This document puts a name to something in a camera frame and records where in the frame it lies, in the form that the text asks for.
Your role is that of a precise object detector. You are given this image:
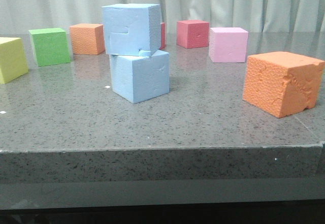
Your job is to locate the damaged orange foam cube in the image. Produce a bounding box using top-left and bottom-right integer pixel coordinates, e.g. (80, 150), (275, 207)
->
(242, 51), (324, 118)

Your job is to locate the smooth light blue foam cube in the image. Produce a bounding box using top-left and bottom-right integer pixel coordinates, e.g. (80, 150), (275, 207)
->
(109, 50), (170, 104)

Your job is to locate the red foam cube right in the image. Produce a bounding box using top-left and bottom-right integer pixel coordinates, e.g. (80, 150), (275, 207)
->
(176, 20), (210, 49)

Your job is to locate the yellow foam cube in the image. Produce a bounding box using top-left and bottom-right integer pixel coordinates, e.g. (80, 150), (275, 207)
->
(1, 37), (28, 84)

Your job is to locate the scuffed light blue foam cube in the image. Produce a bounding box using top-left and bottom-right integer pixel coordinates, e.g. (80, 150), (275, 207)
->
(102, 4), (161, 56)

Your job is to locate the red foam cube left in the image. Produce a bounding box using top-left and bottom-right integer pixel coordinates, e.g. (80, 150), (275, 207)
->
(159, 22), (166, 50)

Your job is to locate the green foam cube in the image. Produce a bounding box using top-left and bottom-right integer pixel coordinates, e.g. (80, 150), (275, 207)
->
(29, 28), (70, 67)

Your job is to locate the red foam cube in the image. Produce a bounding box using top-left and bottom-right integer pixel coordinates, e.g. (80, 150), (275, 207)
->
(159, 22), (166, 50)
(176, 20), (210, 49)

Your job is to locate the small orange foam cube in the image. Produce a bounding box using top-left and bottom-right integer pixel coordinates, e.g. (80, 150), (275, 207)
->
(69, 23), (105, 55)

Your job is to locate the pink foam cube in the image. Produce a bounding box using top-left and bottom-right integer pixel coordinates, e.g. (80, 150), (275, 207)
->
(209, 27), (249, 63)

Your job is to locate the white pleated curtain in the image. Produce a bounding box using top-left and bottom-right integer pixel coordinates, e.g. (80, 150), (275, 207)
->
(1, 0), (324, 34)

